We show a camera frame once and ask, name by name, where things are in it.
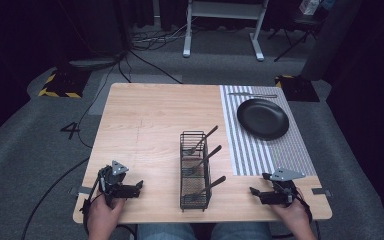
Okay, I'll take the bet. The white metal table frame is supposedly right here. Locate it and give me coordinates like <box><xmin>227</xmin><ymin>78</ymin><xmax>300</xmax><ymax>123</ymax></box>
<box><xmin>182</xmin><ymin>0</ymin><xmax>270</xmax><ymax>62</ymax></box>

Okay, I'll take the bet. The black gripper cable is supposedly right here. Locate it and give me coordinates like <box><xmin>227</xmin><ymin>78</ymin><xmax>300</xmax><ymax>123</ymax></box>
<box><xmin>293</xmin><ymin>188</ymin><xmax>314</xmax><ymax>224</ymax></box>

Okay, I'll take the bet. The black yellow striped base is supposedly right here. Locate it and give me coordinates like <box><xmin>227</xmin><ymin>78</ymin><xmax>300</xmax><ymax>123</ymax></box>
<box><xmin>38</xmin><ymin>67</ymin><xmax>91</xmax><ymax>100</ymax></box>
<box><xmin>274</xmin><ymin>74</ymin><xmax>321</xmax><ymax>103</ymax></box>

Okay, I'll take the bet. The person's left hand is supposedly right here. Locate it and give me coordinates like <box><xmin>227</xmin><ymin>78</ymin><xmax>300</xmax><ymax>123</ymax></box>
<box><xmin>86</xmin><ymin>194</ymin><xmax>127</xmax><ymax>240</ymax></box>

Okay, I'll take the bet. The person's right leg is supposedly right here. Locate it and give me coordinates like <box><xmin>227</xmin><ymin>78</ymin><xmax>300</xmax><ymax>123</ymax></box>
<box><xmin>210</xmin><ymin>221</ymin><xmax>274</xmax><ymax>240</ymax></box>

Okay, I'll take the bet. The person's left leg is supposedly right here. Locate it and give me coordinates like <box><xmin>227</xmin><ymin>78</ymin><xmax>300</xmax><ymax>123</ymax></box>
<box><xmin>135</xmin><ymin>222</ymin><xmax>198</xmax><ymax>240</ymax></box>

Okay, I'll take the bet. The black tripod stand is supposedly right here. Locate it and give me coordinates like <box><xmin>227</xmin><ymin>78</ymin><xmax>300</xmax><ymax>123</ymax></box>
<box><xmin>267</xmin><ymin>0</ymin><xmax>328</xmax><ymax>63</ymax></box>

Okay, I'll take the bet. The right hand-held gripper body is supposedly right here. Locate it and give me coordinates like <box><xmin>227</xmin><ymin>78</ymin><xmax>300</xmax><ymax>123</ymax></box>
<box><xmin>260</xmin><ymin>167</ymin><xmax>307</xmax><ymax>206</ymax></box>

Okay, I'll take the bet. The black wire cutlery basket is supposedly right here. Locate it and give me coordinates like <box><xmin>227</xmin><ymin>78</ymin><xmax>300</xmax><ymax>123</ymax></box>
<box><xmin>179</xmin><ymin>130</ymin><xmax>213</xmax><ymax>212</ymax></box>

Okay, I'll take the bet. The grey tape strip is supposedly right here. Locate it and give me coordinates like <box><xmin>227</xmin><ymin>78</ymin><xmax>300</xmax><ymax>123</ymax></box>
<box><xmin>68</xmin><ymin>185</ymin><xmax>94</xmax><ymax>197</ymax></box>
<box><xmin>311</xmin><ymin>187</ymin><xmax>333</xmax><ymax>198</ymax></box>

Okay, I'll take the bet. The dark-handled fork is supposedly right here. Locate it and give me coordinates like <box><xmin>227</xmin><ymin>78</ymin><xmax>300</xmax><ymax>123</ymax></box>
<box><xmin>183</xmin><ymin>175</ymin><xmax>228</xmax><ymax>204</ymax></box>
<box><xmin>181</xmin><ymin>144</ymin><xmax>223</xmax><ymax>177</ymax></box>
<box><xmin>187</xmin><ymin>125</ymin><xmax>220</xmax><ymax>156</ymax></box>

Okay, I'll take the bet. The person's leg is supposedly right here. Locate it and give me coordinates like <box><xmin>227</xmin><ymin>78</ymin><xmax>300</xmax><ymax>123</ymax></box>
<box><xmin>135</xmin><ymin>222</ymin><xmax>198</xmax><ymax>240</ymax></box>
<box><xmin>210</xmin><ymin>221</ymin><xmax>274</xmax><ymax>240</ymax></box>

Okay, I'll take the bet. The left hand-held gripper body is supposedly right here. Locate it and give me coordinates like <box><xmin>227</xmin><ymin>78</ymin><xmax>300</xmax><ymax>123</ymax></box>
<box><xmin>97</xmin><ymin>160</ymin><xmax>130</xmax><ymax>210</ymax></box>

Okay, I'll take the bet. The person's right hand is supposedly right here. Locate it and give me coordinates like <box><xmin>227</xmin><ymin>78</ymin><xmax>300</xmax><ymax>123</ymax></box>
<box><xmin>269</xmin><ymin>195</ymin><xmax>318</xmax><ymax>240</ymax></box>

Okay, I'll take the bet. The grey white striped placemat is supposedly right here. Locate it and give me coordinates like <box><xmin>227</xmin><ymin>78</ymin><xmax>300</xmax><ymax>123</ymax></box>
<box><xmin>218</xmin><ymin>84</ymin><xmax>318</xmax><ymax>177</ymax></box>

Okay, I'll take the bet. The black round plate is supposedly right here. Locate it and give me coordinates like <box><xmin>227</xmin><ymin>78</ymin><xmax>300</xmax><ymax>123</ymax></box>
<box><xmin>236</xmin><ymin>97</ymin><xmax>291</xmax><ymax>141</ymax></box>

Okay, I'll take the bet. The black floor cable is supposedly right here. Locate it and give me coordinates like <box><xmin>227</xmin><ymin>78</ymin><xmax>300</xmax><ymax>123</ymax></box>
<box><xmin>20</xmin><ymin>156</ymin><xmax>92</xmax><ymax>240</ymax></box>
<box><xmin>75</xmin><ymin>59</ymin><xmax>132</xmax><ymax>150</ymax></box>
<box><xmin>128</xmin><ymin>49</ymin><xmax>183</xmax><ymax>85</ymax></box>

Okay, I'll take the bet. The metal table knife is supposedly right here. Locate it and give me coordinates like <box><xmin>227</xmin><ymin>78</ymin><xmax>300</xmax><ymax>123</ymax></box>
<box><xmin>227</xmin><ymin>92</ymin><xmax>279</xmax><ymax>100</ymax></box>

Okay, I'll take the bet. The bundle of floor cables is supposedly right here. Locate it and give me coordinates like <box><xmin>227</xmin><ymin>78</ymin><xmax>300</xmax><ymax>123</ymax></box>
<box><xmin>131</xmin><ymin>16</ymin><xmax>198</xmax><ymax>52</ymax></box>

